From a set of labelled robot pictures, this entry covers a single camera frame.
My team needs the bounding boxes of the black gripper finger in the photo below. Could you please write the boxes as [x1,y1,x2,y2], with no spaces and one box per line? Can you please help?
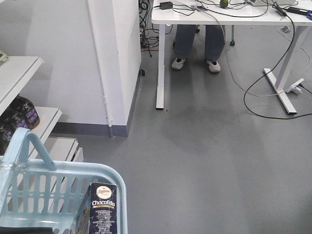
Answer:
[0,227,53,234]

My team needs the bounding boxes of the light blue plastic basket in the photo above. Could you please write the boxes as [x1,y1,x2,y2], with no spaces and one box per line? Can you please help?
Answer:
[0,128,128,234]

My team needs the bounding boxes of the Chocofello cookie box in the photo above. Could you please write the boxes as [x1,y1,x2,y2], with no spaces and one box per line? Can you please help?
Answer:
[71,182,117,234]

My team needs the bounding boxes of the dark purple snack packs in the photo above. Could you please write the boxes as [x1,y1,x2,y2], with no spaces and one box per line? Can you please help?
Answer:
[0,95,40,156]

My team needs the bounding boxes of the white snack shelf unit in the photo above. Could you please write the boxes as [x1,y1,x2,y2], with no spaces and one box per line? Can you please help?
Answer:
[0,56,83,162]

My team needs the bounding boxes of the seated person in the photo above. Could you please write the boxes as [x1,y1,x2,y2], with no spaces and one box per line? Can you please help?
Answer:
[171,24,226,74]

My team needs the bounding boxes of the green fruit on desk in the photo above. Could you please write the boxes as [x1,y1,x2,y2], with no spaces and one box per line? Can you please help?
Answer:
[219,0,229,8]

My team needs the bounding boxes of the white power strip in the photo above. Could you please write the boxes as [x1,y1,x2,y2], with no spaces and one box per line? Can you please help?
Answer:
[285,78,304,94]

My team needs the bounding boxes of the white office desk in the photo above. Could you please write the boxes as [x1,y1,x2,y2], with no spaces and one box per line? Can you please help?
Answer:
[151,0,312,119]

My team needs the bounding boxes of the black floor cable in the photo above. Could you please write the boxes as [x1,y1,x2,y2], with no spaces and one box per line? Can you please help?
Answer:
[243,9,312,120]

